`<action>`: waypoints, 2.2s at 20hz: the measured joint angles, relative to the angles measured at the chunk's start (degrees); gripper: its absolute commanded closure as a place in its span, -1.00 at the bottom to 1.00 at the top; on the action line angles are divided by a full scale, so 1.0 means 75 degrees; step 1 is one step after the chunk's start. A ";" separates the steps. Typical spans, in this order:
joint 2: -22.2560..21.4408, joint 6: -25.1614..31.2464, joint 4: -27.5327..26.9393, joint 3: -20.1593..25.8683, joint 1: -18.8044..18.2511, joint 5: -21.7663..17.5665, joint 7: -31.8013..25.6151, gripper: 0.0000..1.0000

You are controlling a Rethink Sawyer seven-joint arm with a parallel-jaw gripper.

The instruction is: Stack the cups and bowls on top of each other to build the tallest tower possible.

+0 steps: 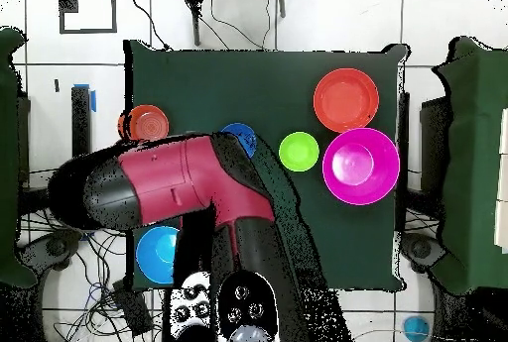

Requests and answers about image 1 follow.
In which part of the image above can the dark blue bowl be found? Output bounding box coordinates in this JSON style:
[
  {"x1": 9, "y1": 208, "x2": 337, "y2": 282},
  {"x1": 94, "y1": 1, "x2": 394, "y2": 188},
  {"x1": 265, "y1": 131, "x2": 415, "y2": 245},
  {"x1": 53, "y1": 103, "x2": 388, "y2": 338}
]
[{"x1": 219, "y1": 122, "x2": 258, "y2": 160}]

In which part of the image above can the large pink bowl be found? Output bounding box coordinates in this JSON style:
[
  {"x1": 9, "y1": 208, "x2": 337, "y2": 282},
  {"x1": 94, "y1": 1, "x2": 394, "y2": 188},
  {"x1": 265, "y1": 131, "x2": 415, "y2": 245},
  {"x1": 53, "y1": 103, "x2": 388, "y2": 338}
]
[{"x1": 321, "y1": 127, "x2": 401, "y2": 206}]

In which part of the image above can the small orange bowl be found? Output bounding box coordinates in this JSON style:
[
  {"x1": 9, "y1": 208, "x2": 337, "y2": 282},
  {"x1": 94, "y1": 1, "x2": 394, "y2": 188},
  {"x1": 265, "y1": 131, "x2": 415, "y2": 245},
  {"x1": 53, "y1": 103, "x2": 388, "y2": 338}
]
[{"x1": 117, "y1": 104, "x2": 171, "y2": 143}]

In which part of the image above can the large light blue bowl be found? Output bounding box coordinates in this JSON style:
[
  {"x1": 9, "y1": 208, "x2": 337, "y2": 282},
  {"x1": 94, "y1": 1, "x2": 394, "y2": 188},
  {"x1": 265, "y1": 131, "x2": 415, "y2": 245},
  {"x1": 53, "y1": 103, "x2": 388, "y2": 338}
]
[{"x1": 135, "y1": 225, "x2": 181, "y2": 285}]

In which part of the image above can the green bowl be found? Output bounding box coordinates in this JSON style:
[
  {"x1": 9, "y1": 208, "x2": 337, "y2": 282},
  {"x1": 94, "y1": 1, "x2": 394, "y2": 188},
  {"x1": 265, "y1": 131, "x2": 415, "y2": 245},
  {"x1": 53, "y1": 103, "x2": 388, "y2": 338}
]
[{"x1": 278, "y1": 131, "x2": 320, "y2": 172}]

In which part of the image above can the dark green tablecloth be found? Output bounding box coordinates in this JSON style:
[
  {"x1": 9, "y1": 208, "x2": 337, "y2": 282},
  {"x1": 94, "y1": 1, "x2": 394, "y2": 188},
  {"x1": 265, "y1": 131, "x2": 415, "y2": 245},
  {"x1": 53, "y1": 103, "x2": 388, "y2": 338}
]
[{"x1": 123, "y1": 39, "x2": 410, "y2": 293}]

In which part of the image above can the large orange bowl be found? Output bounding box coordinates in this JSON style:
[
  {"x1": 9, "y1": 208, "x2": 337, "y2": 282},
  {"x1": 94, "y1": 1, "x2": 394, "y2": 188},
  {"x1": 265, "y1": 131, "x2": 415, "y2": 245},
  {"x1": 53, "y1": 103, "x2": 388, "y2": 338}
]
[{"x1": 313, "y1": 67, "x2": 381, "y2": 134}]

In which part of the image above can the black metal stand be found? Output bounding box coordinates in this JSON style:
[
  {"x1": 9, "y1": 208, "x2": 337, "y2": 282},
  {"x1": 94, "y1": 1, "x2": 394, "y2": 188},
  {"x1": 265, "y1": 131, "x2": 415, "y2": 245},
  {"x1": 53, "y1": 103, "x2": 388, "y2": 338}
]
[{"x1": 177, "y1": 0, "x2": 288, "y2": 48}]

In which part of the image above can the black power box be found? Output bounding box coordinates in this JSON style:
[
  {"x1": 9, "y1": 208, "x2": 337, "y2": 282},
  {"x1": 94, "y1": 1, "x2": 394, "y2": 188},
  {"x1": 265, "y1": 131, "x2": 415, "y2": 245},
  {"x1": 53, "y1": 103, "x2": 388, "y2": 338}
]
[{"x1": 111, "y1": 279, "x2": 155, "y2": 338}]

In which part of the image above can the dark grey floor base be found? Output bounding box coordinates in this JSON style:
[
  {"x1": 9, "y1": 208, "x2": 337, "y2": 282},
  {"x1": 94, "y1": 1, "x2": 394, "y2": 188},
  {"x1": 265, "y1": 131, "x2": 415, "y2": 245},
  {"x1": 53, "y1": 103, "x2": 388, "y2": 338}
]
[
  {"x1": 400, "y1": 232, "x2": 447, "y2": 276},
  {"x1": 15, "y1": 230, "x2": 84, "y2": 276}
]

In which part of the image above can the neighbouring green cloth table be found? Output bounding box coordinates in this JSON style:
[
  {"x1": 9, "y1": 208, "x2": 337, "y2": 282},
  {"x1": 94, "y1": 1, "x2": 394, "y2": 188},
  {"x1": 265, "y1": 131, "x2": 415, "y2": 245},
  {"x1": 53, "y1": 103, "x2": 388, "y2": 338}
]
[
  {"x1": 430, "y1": 36, "x2": 508, "y2": 296},
  {"x1": 0, "y1": 26, "x2": 39, "y2": 289}
]

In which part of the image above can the light blue bowl on floor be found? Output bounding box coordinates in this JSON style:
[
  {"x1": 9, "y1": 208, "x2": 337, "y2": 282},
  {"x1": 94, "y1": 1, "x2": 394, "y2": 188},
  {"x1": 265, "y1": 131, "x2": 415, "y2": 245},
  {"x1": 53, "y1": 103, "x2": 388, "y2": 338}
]
[{"x1": 402, "y1": 315, "x2": 433, "y2": 342}]

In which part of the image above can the black table frame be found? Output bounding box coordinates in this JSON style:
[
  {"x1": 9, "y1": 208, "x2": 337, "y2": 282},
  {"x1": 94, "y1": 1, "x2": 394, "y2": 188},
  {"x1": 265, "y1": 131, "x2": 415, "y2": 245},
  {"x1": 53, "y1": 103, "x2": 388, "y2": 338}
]
[
  {"x1": 395, "y1": 91, "x2": 411, "y2": 236},
  {"x1": 17, "y1": 84, "x2": 94, "y2": 216}
]

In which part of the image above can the tangle of cables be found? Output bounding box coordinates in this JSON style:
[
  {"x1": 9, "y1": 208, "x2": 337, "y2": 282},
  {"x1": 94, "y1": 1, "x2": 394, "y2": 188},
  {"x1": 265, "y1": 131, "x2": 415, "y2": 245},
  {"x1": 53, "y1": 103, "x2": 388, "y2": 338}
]
[{"x1": 17, "y1": 167, "x2": 168, "y2": 342}]

